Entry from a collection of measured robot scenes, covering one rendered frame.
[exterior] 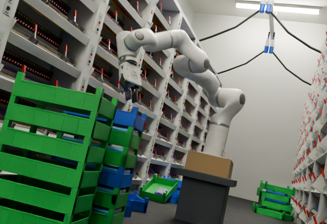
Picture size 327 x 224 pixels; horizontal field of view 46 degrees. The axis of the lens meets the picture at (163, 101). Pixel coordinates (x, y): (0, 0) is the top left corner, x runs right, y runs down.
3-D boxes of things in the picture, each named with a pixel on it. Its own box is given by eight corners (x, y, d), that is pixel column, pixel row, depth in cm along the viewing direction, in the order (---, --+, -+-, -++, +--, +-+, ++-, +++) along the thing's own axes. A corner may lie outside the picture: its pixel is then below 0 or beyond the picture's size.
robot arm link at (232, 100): (216, 128, 239) (225, 91, 243) (242, 131, 226) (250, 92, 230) (205, 122, 230) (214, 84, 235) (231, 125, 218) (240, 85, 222)
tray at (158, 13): (172, 38, 356) (180, 25, 357) (152, 9, 300) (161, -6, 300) (155, 28, 363) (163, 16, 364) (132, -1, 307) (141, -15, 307)
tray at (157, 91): (159, 98, 348) (167, 85, 348) (135, 81, 291) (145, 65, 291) (141, 87, 355) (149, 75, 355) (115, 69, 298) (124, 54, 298)
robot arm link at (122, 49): (141, 56, 172) (130, 65, 179) (138, 31, 178) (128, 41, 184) (125, 52, 167) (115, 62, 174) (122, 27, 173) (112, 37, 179)
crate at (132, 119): (143, 132, 171) (147, 114, 172) (133, 126, 151) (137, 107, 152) (80, 119, 176) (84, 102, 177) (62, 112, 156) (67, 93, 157)
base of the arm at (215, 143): (231, 162, 231) (238, 132, 235) (223, 158, 215) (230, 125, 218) (202, 156, 240) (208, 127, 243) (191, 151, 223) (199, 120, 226)
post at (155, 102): (143, 191, 344) (183, 12, 369) (140, 191, 335) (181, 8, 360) (123, 185, 350) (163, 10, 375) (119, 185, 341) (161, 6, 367)
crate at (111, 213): (122, 224, 165) (126, 205, 166) (108, 231, 145) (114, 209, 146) (57, 207, 170) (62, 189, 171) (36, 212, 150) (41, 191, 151)
